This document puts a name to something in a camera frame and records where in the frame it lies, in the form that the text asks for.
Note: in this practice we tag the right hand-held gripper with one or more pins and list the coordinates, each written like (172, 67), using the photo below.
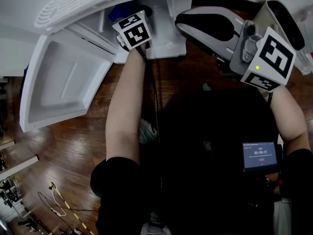
(269, 62)

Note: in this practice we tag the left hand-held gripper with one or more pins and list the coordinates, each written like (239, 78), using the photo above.
(134, 32)

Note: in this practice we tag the blue cloth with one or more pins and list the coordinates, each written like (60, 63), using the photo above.
(119, 12)

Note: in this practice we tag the person's right forearm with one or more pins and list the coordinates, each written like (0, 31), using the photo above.
(288, 116)

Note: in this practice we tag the person's left forearm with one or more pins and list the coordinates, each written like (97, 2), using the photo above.
(124, 106)

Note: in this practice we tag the white trash bin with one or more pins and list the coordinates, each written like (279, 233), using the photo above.
(262, 16)

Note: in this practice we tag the grey sneaker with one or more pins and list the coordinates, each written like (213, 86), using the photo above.
(146, 131)
(207, 87)

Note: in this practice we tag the person's black trousers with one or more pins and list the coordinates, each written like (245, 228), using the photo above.
(207, 121)

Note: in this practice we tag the black phone with lit screen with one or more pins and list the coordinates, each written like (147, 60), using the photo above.
(259, 155)

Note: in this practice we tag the person's black shirt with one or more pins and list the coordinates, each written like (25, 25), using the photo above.
(117, 192)

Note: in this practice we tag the white metal desk frame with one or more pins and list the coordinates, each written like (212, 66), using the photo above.
(19, 166)

